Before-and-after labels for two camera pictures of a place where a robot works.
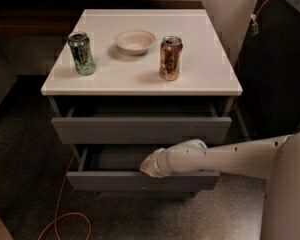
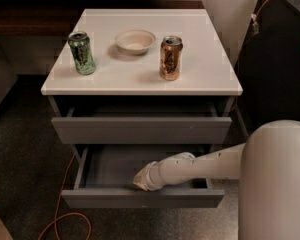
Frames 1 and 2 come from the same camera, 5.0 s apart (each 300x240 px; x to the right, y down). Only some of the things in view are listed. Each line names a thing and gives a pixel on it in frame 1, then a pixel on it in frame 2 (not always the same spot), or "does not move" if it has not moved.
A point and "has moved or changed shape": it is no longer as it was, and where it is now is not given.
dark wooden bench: x=62 y=17 does not move
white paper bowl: x=134 y=42 does not move
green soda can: x=82 y=51 does not move
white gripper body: x=157 y=166 → x=150 y=176
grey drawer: x=118 y=168 has moved or changed shape
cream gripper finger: x=145 y=167 → x=139 y=180
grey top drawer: x=137 y=124 does not move
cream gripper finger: x=148 y=162 → x=144 y=172
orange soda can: x=170 y=58 does not move
